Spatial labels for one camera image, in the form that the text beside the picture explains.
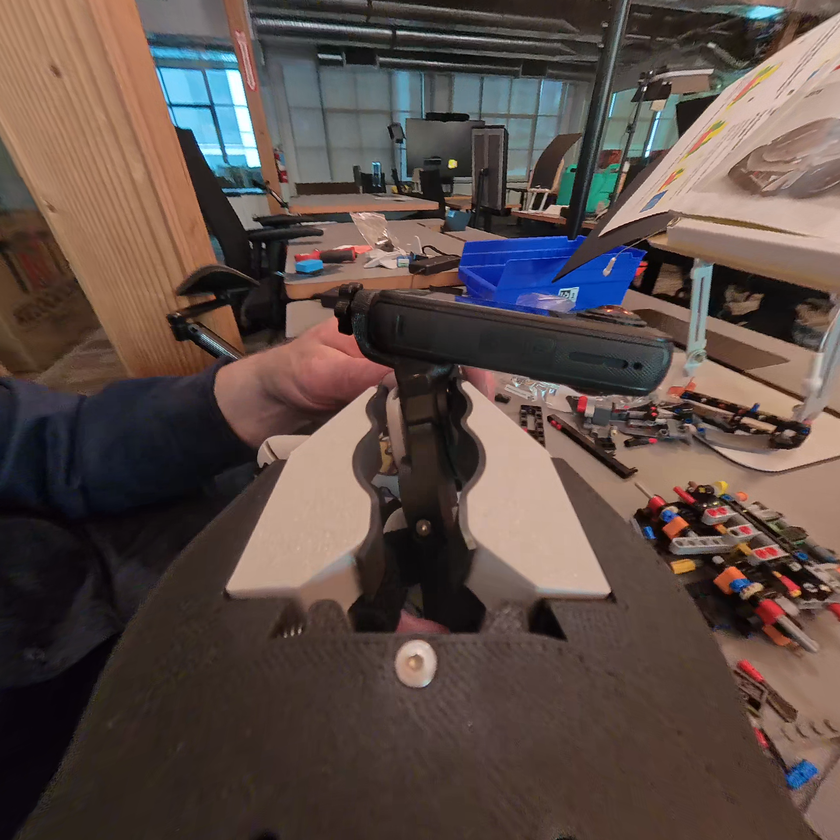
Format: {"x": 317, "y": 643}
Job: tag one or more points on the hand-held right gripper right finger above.
{"x": 538, "y": 525}

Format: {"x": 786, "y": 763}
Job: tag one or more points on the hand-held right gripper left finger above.
{"x": 302, "y": 525}

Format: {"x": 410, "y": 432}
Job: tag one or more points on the person's left forearm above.
{"x": 98, "y": 433}

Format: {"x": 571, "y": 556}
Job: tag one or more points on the clear bags of lego parts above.
{"x": 528, "y": 388}

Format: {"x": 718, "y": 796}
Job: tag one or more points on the long black lego beam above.
{"x": 590, "y": 445}

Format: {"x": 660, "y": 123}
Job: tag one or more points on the multicoloured lego chassis assembly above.
{"x": 741, "y": 558}

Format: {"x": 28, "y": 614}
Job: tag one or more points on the red and brown lego pin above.
{"x": 751, "y": 670}

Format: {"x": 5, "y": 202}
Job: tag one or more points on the blue lego pin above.
{"x": 800, "y": 774}

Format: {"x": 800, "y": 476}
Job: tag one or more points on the person's left hand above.
{"x": 295, "y": 380}

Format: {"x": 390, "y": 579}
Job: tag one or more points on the blue plastic bin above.
{"x": 499, "y": 253}

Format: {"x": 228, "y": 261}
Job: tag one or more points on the blue bin with square tag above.
{"x": 590, "y": 275}

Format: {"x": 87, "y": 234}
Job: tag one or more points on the black power adapter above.
{"x": 433, "y": 264}

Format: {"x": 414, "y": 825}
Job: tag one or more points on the black card sheet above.
{"x": 604, "y": 246}

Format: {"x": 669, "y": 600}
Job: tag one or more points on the white plastic part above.
{"x": 384, "y": 259}

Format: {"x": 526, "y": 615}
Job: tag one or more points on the black cabinet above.
{"x": 489, "y": 167}

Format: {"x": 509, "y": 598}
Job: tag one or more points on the clear plastic bag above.
{"x": 371, "y": 229}

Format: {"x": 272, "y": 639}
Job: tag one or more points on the red and black tool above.
{"x": 328, "y": 254}

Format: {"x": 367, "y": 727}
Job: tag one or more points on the long wooden desk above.
{"x": 361, "y": 203}

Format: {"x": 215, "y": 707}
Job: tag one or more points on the large black monitor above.
{"x": 439, "y": 148}

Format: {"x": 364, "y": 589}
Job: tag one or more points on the black tripod pole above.
{"x": 203, "y": 334}

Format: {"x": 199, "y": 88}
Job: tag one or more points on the small blue block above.
{"x": 307, "y": 266}

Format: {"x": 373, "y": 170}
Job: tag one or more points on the tall black pole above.
{"x": 594, "y": 118}

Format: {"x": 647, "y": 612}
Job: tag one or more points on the white book stand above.
{"x": 754, "y": 253}

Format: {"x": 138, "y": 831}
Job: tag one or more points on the red fire extinguisher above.
{"x": 282, "y": 165}

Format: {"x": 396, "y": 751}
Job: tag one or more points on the printed paper sheet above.
{"x": 722, "y": 131}

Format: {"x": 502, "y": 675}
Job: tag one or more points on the black office chair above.
{"x": 223, "y": 216}

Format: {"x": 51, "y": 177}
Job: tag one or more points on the large window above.
{"x": 203, "y": 111}

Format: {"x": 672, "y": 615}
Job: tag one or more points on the black lego frame with pins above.
{"x": 523, "y": 423}

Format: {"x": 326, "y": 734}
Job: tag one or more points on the large black lego frame assembly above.
{"x": 787, "y": 433}

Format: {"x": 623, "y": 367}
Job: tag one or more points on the wooden post red banner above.
{"x": 253, "y": 98}

